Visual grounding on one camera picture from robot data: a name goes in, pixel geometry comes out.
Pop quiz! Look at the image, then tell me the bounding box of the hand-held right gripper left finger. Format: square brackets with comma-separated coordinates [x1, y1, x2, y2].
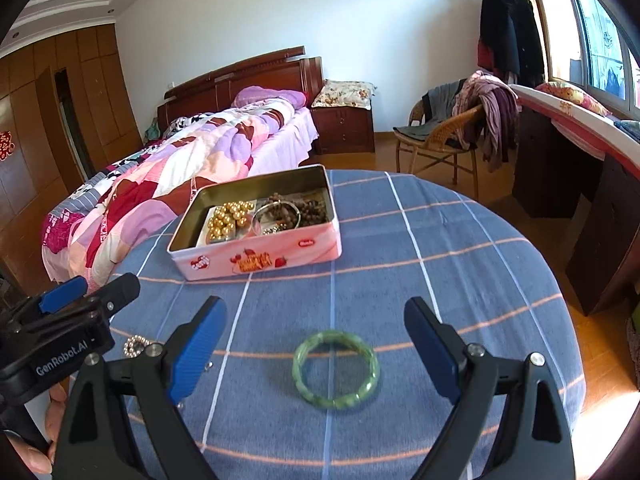
[51, 296, 228, 480]

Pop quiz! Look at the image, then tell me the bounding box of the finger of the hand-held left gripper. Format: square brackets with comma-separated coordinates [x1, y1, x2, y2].
[39, 276, 89, 314]
[85, 272, 141, 322]

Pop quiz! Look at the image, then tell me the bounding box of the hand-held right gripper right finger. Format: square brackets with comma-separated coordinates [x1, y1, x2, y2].
[403, 296, 573, 480]

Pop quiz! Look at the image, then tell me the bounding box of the silver bead bracelet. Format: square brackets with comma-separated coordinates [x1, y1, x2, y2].
[123, 336, 152, 359]

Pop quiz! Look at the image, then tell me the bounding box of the green jade bangle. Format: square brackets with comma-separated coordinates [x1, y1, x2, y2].
[292, 330, 381, 410]

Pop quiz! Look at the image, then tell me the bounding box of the pink tin box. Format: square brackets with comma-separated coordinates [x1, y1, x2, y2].
[166, 164, 343, 282]

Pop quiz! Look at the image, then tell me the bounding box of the gold bead necklace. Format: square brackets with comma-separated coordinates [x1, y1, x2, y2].
[206, 201, 253, 241]

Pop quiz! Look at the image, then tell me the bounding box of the silver bangle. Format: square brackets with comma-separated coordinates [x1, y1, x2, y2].
[251, 202, 302, 235]

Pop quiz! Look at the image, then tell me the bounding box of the brown wooden bead necklace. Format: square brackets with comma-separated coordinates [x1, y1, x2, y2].
[267, 191, 331, 228]

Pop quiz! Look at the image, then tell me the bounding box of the person's left hand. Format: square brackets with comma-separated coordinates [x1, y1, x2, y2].
[0, 384, 69, 476]

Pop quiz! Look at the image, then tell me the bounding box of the blue plaid tablecloth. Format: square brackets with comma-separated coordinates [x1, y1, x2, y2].
[60, 169, 586, 480]

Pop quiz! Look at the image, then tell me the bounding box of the patchwork quilt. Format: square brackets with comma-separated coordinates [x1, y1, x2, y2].
[42, 100, 296, 286]

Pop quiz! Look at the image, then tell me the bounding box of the wooden wardrobe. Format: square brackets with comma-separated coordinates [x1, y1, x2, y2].
[0, 22, 146, 281]

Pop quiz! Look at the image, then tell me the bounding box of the dark wooden desk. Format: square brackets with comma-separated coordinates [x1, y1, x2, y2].
[510, 82, 640, 317]

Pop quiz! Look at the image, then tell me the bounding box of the wicker chair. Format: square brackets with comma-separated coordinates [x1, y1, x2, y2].
[392, 95, 483, 196]

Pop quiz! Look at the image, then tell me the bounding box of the wooden nightstand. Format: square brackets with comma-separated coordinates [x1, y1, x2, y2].
[311, 102, 376, 156]

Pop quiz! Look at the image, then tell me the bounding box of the purple pillow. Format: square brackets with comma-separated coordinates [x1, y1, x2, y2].
[231, 86, 307, 109]

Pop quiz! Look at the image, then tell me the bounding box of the grey garment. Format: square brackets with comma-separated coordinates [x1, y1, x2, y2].
[392, 80, 468, 141]

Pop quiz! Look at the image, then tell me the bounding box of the purple garment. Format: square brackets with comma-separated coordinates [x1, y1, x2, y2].
[452, 71, 521, 171]

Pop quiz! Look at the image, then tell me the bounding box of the wooden bed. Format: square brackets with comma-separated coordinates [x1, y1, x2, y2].
[42, 46, 326, 283]

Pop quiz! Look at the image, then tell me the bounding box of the white desk cloth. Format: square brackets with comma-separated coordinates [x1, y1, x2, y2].
[510, 82, 640, 181]

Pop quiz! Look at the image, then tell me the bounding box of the floral pillow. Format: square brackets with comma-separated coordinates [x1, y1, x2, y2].
[312, 79, 377, 109]

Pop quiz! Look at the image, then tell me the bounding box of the red floral cushion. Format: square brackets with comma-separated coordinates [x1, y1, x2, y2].
[535, 81, 612, 116]

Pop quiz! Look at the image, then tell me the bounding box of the pile of folded clothes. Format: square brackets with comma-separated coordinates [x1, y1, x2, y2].
[612, 119, 640, 141]

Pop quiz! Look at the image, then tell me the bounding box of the hanging black coat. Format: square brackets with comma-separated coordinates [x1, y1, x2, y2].
[479, 0, 546, 88]

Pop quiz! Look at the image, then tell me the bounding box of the window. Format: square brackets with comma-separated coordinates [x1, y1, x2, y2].
[532, 0, 640, 111]

